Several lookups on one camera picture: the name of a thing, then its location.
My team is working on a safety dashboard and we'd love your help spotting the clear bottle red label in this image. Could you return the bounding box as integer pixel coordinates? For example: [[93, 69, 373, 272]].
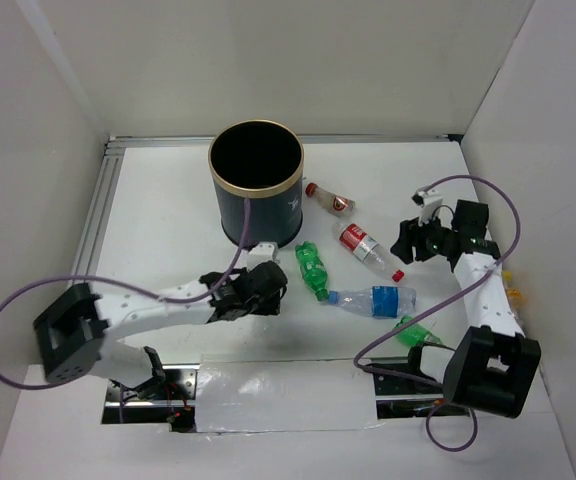
[[332, 220, 405, 283]]

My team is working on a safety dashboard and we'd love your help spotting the clear bottle blue label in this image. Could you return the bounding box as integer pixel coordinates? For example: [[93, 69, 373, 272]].
[[327, 286, 417, 318]]

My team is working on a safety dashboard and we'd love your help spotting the crushed green plastic bottle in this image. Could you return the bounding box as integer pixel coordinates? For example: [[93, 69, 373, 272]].
[[295, 241, 329, 302]]

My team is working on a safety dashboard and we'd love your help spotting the small bottle red cap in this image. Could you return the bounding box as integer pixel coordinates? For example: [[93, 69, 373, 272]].
[[305, 182, 355, 218]]

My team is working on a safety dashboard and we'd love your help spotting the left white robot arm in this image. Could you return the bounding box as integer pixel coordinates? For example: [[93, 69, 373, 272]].
[[33, 261, 288, 400]]

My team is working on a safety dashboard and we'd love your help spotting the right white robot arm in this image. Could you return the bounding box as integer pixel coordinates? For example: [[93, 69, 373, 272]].
[[391, 193, 541, 418]]

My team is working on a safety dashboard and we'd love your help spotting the dark blue cylindrical bin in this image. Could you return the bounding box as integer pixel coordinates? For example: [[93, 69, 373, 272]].
[[208, 120, 305, 247]]

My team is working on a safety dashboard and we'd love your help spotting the green bottle near right base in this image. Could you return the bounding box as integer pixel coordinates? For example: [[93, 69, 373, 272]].
[[395, 323, 443, 348]]

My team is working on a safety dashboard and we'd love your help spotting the small bottle yellow cap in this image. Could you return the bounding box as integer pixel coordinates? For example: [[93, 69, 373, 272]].
[[502, 270, 525, 318]]

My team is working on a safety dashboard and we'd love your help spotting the silver tape sheet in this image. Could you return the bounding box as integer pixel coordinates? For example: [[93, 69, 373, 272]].
[[195, 360, 378, 433]]

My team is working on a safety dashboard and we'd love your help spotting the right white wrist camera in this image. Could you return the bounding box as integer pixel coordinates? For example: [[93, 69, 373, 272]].
[[412, 189, 443, 226]]

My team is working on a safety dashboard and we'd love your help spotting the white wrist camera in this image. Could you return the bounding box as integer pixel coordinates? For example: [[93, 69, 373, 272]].
[[412, 189, 443, 226], [247, 242, 279, 264]]

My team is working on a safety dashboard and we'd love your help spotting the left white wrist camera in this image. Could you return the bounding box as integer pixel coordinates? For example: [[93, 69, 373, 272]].
[[247, 242, 279, 264]]

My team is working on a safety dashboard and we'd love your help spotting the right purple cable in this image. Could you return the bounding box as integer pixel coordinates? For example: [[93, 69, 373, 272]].
[[353, 174, 523, 454]]

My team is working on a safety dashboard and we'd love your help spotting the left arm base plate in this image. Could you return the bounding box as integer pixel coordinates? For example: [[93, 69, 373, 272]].
[[101, 364, 199, 433]]

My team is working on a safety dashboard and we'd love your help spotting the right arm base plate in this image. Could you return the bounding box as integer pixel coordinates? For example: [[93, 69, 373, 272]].
[[369, 358, 468, 420]]

